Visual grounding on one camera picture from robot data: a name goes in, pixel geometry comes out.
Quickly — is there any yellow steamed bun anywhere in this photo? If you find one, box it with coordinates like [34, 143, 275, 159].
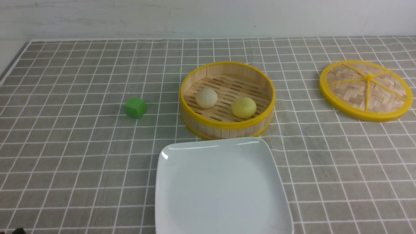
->
[231, 97, 257, 119]

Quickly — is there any white steamed bun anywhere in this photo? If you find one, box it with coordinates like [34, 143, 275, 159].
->
[195, 88, 217, 109]

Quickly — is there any grey checked tablecloth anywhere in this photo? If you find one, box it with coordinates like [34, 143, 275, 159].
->
[0, 36, 416, 234]

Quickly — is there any white square plate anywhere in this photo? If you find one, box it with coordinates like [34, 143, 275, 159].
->
[155, 137, 294, 234]

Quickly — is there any green cube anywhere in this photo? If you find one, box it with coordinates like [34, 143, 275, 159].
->
[125, 97, 147, 119]

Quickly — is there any woven bamboo steamer lid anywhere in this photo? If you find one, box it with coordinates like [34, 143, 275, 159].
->
[319, 60, 413, 123]

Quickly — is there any bamboo steamer basket yellow rim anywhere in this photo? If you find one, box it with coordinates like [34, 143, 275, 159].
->
[179, 62, 276, 140]

